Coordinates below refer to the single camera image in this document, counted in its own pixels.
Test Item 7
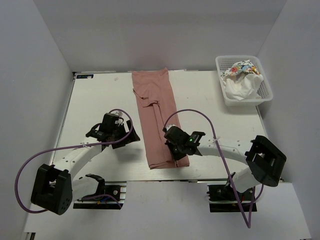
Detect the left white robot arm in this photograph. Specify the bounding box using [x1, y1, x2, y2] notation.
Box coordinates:
[31, 109, 140, 215]

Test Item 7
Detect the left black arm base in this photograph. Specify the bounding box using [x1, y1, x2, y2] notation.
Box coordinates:
[73, 182, 127, 210]

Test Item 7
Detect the white plastic basket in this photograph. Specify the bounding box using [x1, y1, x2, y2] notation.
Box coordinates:
[215, 55, 273, 107]

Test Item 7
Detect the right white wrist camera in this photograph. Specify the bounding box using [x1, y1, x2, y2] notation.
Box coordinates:
[162, 124, 176, 133]

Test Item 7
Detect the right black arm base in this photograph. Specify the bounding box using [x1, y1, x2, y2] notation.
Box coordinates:
[206, 184, 257, 213]

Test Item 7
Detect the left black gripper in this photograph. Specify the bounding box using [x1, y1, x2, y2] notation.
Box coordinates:
[110, 120, 140, 149]

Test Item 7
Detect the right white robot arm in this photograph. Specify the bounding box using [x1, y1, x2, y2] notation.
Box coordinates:
[164, 125, 287, 200]

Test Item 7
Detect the white t shirt black print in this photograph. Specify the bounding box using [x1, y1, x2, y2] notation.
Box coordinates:
[222, 73, 264, 101]

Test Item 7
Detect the blue label sticker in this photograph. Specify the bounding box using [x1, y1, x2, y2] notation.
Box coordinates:
[76, 74, 94, 79]

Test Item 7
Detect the white colourful print t shirt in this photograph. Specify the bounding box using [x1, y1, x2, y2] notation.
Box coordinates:
[220, 60, 261, 78]

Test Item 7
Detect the pink t shirt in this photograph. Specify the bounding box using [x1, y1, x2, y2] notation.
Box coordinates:
[131, 68, 190, 169]

